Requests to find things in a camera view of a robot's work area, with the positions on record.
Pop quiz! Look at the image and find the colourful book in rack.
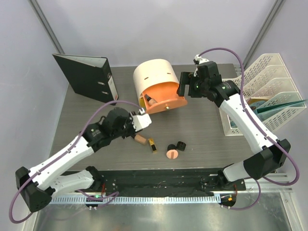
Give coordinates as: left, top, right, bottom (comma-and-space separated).
247, 97, 268, 108

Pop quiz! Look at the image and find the white round drawer organizer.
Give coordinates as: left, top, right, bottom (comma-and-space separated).
133, 59, 179, 99

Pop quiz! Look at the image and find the pink powder puff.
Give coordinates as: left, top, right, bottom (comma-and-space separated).
166, 149, 179, 159

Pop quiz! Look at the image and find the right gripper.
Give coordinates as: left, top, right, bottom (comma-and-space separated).
177, 72, 209, 98

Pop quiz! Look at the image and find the black round jar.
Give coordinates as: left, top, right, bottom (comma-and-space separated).
167, 144, 177, 151

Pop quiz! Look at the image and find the white slotted cable duct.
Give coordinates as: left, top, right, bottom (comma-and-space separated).
50, 194, 221, 205

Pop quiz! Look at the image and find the white mesh file rack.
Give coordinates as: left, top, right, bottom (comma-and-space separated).
221, 53, 308, 137

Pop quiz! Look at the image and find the black lever arch binder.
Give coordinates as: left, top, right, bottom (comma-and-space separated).
53, 54, 119, 103

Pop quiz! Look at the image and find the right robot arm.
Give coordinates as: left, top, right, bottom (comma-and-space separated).
177, 61, 291, 190

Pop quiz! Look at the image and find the BB cream tube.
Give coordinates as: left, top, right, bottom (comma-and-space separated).
145, 94, 157, 106

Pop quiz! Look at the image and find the yellow drawer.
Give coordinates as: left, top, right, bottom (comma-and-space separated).
138, 96, 146, 108

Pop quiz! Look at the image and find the gold black lipstick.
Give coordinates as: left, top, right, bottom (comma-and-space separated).
148, 138, 157, 153

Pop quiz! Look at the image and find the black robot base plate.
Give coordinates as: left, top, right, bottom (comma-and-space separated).
74, 167, 246, 198

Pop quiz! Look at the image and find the teal folder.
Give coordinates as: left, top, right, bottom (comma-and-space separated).
254, 100, 306, 121

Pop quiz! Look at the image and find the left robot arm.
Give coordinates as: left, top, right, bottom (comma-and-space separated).
15, 107, 152, 213

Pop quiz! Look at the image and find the beige foundation bottle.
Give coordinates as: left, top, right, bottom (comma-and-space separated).
131, 134, 147, 145

